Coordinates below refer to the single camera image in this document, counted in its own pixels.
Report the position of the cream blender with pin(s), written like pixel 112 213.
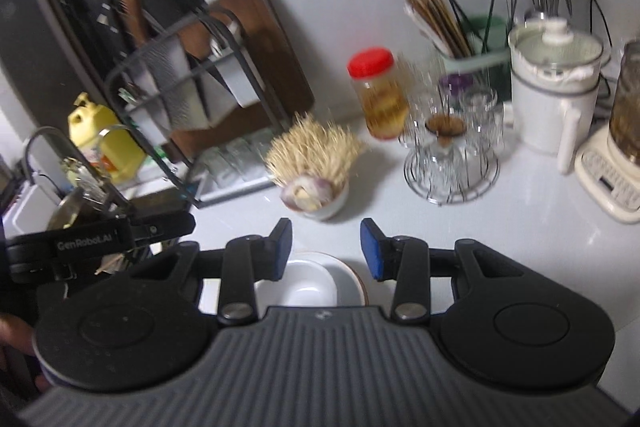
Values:
pixel 600 177

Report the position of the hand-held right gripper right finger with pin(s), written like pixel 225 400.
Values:
pixel 370 252

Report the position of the dark sink faucet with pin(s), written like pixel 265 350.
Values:
pixel 35 142

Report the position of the hammered steel cleaver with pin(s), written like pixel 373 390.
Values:
pixel 175 97

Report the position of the cluster of clear glass cups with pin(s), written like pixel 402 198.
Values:
pixel 480 107

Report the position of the white electric kettle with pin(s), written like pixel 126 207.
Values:
pixel 540 117

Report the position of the white utensil holder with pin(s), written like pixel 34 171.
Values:
pixel 145 122
pixel 235 82

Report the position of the metal pot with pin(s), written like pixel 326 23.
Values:
pixel 65 212

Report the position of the clear drinking glass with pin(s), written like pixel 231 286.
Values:
pixel 261 147
pixel 241 159
pixel 220 167

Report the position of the bundle of wooden chopsticks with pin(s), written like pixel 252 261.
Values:
pixel 435 19

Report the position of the green chopstick holder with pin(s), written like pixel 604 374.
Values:
pixel 480 67

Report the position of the yellow detergent bottle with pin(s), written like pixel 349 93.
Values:
pixel 87 122

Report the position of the white drip tray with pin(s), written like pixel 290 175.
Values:
pixel 235 193

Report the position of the purple onion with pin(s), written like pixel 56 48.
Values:
pixel 300 194

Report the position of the pale green ceramic bowl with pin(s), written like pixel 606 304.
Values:
pixel 330 207

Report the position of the bundle of dark chopsticks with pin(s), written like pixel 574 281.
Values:
pixel 489 17

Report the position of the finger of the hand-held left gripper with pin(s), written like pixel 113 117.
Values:
pixel 165 226

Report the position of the red lid glass jar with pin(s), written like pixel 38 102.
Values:
pixel 377 102

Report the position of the purple cup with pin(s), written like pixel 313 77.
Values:
pixel 455 86

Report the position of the wooden cutting board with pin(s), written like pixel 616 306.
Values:
pixel 280 72

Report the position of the person's left hand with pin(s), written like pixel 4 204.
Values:
pixel 17 332

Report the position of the black knife rack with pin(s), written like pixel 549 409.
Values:
pixel 111 82

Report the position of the chrome sink faucet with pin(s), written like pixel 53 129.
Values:
pixel 112 128

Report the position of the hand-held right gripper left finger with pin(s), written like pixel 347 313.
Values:
pixel 285 252

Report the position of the white countertop appliance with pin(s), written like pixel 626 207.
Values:
pixel 20 217

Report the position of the white bowl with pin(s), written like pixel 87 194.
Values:
pixel 310 279

